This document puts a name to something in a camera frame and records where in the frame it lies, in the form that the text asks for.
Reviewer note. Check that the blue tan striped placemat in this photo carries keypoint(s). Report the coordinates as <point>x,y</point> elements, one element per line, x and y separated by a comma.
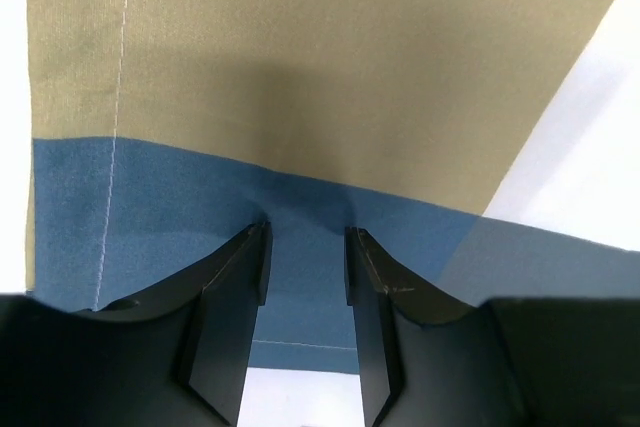
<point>161,128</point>

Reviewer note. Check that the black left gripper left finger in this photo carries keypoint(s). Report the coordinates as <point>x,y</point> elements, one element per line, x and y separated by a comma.
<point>173,354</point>

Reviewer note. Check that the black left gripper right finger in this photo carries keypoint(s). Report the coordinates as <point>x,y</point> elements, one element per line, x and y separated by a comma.
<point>428,359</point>

